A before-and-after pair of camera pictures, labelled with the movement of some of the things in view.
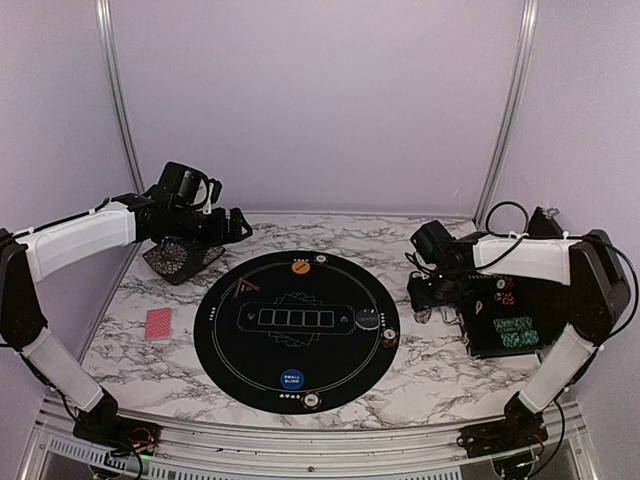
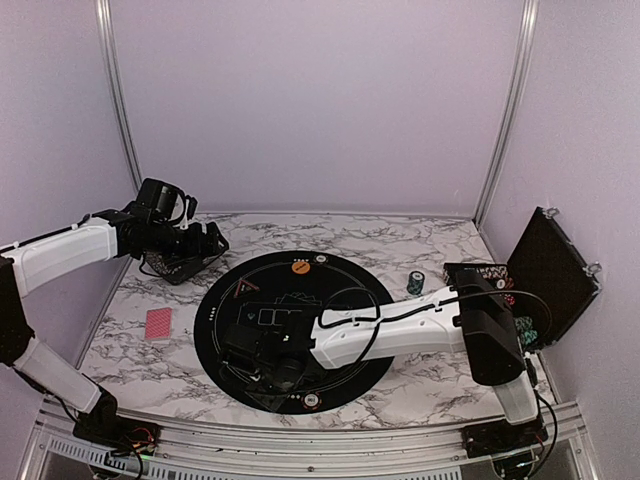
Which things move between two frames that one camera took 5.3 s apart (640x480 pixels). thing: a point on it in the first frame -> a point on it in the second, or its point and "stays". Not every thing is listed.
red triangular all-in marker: x=244 y=287 stays
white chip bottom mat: x=311 y=400 stays
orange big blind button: x=300 y=267 stays
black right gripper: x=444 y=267 -> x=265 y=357
